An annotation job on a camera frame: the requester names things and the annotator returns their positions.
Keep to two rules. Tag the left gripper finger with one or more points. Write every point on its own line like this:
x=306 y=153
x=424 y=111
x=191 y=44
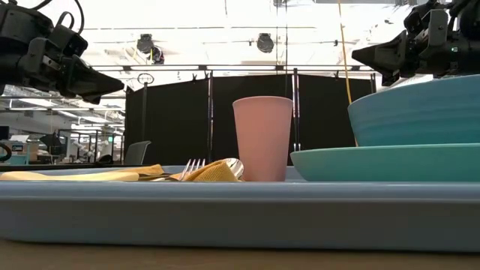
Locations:
x=92 y=95
x=93 y=78

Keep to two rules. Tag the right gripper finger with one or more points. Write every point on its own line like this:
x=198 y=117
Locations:
x=386 y=56
x=390 y=78

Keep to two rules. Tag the blue bowl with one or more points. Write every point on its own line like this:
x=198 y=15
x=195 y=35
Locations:
x=416 y=112

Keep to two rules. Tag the teal plate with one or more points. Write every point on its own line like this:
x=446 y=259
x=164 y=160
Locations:
x=375 y=163

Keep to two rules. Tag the pink cup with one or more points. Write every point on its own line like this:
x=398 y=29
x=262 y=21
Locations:
x=262 y=138

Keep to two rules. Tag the yellow cloth napkin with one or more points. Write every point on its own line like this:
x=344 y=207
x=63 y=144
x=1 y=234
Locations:
x=213 y=174

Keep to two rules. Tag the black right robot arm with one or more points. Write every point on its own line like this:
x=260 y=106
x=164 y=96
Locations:
x=470 y=18

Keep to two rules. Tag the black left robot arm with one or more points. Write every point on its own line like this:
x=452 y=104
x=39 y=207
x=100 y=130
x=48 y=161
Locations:
x=18 y=22

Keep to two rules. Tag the blue plastic tray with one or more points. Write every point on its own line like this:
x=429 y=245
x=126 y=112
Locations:
x=225 y=213

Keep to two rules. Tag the black ceiling spotlight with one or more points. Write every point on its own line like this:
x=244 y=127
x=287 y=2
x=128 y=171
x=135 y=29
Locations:
x=145 y=44
x=265 y=42

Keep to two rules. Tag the grey office chair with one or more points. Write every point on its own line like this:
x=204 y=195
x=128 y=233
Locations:
x=137 y=152

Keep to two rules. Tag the black curtain partition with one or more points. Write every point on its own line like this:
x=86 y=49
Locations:
x=176 y=120

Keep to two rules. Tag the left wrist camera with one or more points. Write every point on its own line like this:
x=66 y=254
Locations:
x=69 y=39

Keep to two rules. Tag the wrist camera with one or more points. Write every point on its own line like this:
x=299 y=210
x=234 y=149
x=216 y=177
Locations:
x=69 y=39
x=414 y=18

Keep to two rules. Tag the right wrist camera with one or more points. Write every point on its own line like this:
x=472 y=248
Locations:
x=414 y=18

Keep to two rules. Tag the black aluminium frame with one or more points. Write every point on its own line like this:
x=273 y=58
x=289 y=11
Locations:
x=279 y=68

